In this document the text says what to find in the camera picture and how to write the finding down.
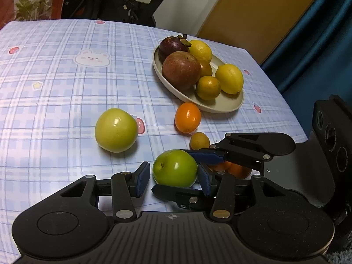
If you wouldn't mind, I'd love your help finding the orange mandarin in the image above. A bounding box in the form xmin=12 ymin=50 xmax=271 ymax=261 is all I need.
xmin=229 ymin=163 xmax=252 ymax=179
xmin=210 ymin=161 xmax=232 ymax=172
xmin=174 ymin=102 xmax=201 ymax=133

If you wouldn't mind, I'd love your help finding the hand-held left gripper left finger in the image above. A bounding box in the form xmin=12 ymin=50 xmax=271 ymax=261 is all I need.
xmin=55 ymin=162 xmax=151 ymax=222

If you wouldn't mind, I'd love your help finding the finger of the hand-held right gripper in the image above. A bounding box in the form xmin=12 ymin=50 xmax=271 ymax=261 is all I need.
xmin=190 ymin=133 xmax=275 ymax=171
xmin=151 ymin=184 xmax=220 ymax=211

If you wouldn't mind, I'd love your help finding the yellow lemon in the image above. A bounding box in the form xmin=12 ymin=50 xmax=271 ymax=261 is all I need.
xmin=188 ymin=40 xmax=213 ymax=62
xmin=214 ymin=64 xmax=244 ymax=95

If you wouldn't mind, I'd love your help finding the small tan round fruit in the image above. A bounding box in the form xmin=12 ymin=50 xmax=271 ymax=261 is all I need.
xmin=190 ymin=132 xmax=211 ymax=150

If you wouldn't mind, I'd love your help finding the yellow-green apple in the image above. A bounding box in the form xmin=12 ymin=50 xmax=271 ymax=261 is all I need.
xmin=95 ymin=108 xmax=138 ymax=153

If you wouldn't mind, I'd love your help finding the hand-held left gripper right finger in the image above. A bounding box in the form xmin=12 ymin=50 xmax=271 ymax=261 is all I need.
xmin=197 ymin=163 xmax=292 ymax=222

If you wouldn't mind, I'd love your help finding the green apple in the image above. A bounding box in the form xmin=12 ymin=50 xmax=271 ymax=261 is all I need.
xmin=152 ymin=149 xmax=198 ymax=188

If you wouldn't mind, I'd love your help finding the beige round plate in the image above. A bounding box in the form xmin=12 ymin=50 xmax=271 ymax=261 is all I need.
xmin=152 ymin=45 xmax=245 ymax=113

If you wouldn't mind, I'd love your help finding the blue fuzzy cloth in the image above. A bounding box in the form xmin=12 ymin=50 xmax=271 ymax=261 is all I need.
xmin=326 ymin=249 xmax=352 ymax=264

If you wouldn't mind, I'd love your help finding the red apple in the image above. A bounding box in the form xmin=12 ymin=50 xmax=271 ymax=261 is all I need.
xmin=161 ymin=51 xmax=202 ymax=90

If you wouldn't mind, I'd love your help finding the printed backdrop cloth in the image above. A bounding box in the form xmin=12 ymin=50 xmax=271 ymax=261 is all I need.
xmin=0 ymin=0 xmax=66 ymax=31

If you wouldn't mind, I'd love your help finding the black exercise bike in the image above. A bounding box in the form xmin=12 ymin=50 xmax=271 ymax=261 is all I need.
xmin=62 ymin=0 xmax=215 ymax=28

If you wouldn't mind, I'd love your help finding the wooden door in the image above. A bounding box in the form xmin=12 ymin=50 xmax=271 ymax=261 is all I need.
xmin=196 ymin=0 xmax=332 ymax=64

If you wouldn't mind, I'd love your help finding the blue curtain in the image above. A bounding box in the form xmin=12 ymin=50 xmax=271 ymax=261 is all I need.
xmin=261 ymin=0 xmax=352 ymax=116

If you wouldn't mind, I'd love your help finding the yellow-orange mandarin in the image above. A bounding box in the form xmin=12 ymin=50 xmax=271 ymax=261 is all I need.
xmin=195 ymin=75 xmax=221 ymax=101
xmin=198 ymin=60 xmax=213 ymax=77

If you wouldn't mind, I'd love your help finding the dark purple mangosteen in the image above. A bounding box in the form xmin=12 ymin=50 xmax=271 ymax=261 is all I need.
xmin=158 ymin=34 xmax=192 ymax=62

